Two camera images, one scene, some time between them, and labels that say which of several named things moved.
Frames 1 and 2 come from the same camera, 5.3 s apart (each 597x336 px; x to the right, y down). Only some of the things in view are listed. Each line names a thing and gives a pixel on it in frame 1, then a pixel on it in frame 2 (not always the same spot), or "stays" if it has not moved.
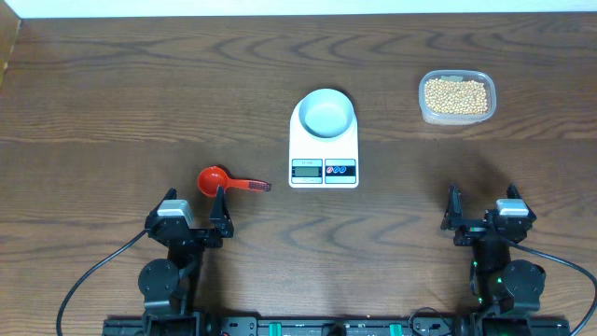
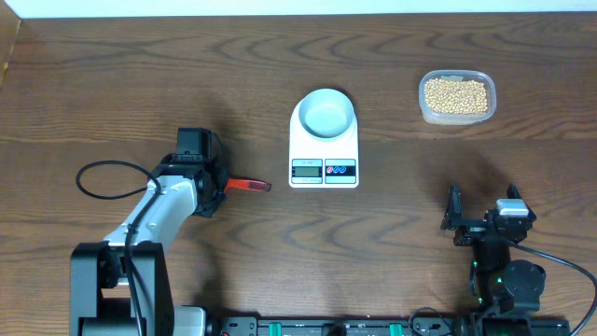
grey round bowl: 326,113 stays
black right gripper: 453,212 stays
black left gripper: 222,223 -> 220,172
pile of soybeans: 455,97 stays
